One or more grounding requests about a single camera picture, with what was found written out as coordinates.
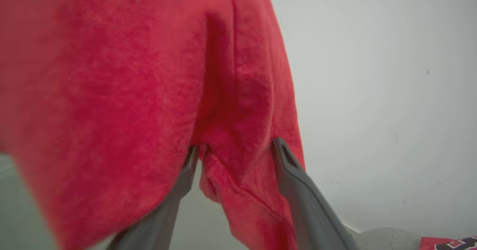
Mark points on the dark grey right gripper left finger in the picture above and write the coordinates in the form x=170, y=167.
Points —
x=156, y=224

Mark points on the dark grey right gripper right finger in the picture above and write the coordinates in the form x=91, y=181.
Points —
x=309, y=212

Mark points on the grey folded cloth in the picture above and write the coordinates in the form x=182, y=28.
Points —
x=387, y=240

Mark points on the red jersey with dark print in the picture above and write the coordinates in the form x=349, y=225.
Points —
x=428, y=244

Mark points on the plain red fleece garment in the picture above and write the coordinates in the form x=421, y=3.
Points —
x=111, y=93

